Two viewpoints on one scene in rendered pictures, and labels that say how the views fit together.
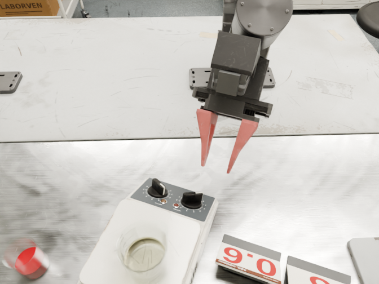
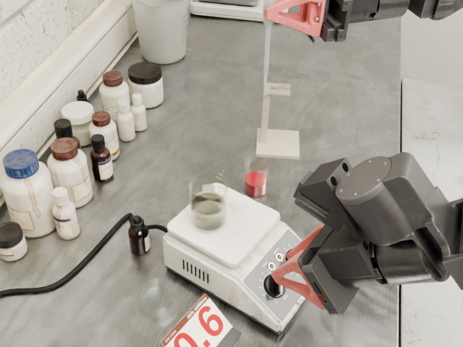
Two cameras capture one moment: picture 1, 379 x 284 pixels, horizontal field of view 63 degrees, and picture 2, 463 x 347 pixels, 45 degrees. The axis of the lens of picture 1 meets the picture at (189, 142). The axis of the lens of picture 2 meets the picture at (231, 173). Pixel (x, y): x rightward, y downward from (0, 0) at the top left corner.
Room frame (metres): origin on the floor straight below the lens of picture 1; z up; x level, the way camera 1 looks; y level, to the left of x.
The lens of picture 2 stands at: (0.28, -0.47, 1.54)
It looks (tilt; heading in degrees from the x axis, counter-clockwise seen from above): 41 degrees down; 104
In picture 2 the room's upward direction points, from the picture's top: 2 degrees clockwise
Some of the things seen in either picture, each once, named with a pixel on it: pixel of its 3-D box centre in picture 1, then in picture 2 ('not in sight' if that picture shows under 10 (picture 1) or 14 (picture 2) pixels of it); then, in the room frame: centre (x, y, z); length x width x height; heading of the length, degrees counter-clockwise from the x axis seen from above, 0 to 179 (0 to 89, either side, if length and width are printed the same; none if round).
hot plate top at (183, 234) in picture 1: (143, 251); (224, 222); (0.14, 0.06, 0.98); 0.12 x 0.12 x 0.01; 71
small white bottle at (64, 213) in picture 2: not in sight; (64, 213); (-0.10, 0.04, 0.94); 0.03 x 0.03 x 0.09
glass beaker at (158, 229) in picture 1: (147, 254); (209, 203); (0.12, 0.05, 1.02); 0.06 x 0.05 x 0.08; 136
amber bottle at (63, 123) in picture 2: not in sight; (67, 149); (-0.17, 0.17, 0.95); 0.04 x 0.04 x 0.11
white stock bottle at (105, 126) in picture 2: not in sight; (103, 135); (-0.13, 0.24, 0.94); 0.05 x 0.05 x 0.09
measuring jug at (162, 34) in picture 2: not in sight; (163, 20); (-0.17, 0.64, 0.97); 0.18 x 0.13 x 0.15; 98
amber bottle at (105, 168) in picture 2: not in sight; (100, 157); (-0.11, 0.18, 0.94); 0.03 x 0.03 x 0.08
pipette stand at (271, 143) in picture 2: not in sight; (280, 117); (0.16, 0.36, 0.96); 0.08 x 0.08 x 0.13; 12
